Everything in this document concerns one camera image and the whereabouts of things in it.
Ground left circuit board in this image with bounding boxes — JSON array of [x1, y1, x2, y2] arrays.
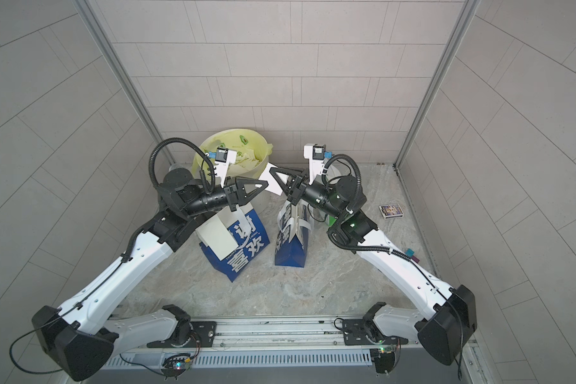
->
[[161, 353, 192, 380]]

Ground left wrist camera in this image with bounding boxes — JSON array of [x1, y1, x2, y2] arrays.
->
[[206, 147, 237, 187]]

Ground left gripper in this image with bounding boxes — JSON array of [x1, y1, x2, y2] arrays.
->
[[181, 177, 264, 219]]

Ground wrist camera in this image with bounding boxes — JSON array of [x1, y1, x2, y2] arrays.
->
[[206, 147, 237, 187], [303, 143, 333, 184]]

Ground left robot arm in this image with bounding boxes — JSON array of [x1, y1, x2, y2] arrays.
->
[[32, 168, 268, 382]]

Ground white receipt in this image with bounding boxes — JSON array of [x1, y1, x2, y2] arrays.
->
[[196, 215, 238, 261], [259, 163, 283, 195]]

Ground circuit board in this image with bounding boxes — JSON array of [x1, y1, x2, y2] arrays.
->
[[161, 353, 192, 380], [370, 348, 400, 374]]

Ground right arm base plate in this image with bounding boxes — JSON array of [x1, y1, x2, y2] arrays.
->
[[334, 318, 386, 346]]

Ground aluminium rail frame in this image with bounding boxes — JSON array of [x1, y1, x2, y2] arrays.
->
[[104, 302, 473, 383]]

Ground yellow-green bin liner bag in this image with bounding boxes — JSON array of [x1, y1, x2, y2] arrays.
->
[[190, 128, 274, 179]]

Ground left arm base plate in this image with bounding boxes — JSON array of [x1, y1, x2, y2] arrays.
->
[[147, 321, 217, 348]]

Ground shredded paper in bin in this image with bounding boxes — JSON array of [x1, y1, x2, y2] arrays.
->
[[212, 144, 262, 170]]

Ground small card box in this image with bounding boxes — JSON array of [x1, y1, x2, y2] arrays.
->
[[379, 203, 404, 219]]

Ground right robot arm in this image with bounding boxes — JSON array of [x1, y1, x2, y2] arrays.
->
[[264, 166, 477, 366]]

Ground teal purple blocks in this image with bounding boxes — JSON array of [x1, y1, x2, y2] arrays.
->
[[405, 248, 420, 263]]

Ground green white paper bag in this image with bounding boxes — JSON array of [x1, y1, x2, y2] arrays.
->
[[326, 214, 337, 227]]

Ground right circuit board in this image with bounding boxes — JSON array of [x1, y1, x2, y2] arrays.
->
[[370, 348, 400, 374]]

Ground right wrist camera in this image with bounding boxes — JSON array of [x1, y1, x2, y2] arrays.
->
[[303, 143, 333, 184]]

